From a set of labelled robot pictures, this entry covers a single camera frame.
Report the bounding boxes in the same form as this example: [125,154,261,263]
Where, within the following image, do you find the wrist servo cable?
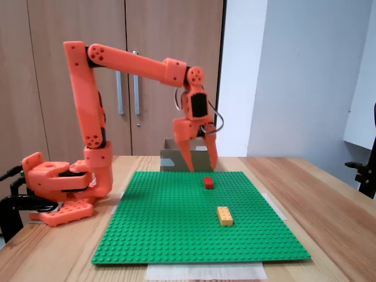
[174,86,189,113]

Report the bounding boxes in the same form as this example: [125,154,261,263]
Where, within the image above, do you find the masking tape strip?
[265,192,289,221]
[146,262,268,281]
[110,192,126,216]

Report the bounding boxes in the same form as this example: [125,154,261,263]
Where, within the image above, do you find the green lego baseplate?
[90,170,312,266]

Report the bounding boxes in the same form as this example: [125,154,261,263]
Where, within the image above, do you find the black table clamp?
[0,176,61,244]

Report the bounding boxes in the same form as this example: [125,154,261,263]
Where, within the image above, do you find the black cable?
[0,165,24,182]

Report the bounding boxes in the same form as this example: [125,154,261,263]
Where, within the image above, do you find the wooden cabinet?
[0,0,227,158]

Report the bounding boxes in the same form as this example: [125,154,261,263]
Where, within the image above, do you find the gripper servo cable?
[201,99,225,135]

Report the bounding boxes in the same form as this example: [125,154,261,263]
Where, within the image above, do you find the yellow lego block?
[216,206,235,227]

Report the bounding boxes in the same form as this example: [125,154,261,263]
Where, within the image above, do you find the brown cardboard box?
[160,137,217,173]

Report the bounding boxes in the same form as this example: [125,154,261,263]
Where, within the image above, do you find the black chair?
[344,102,376,200]

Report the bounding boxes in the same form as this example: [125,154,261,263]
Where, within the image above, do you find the metal cabinet handle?
[116,70,125,116]
[132,50,141,116]

